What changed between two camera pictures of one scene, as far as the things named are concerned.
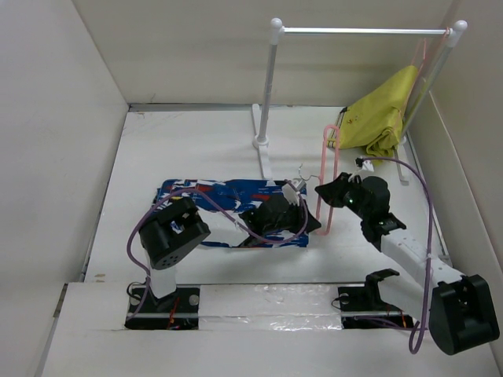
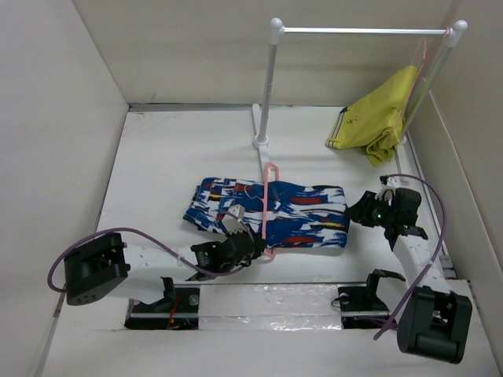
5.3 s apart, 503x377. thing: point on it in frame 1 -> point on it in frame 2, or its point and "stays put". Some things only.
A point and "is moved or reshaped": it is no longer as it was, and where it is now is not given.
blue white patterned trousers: (221, 202) is moved or reshaped
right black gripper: (331, 192) -> (359, 211)
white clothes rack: (260, 113) stays put
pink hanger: (321, 173) -> (271, 255)
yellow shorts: (373, 123) stays put
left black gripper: (299, 213) -> (258, 245)
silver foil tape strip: (269, 307) stays put
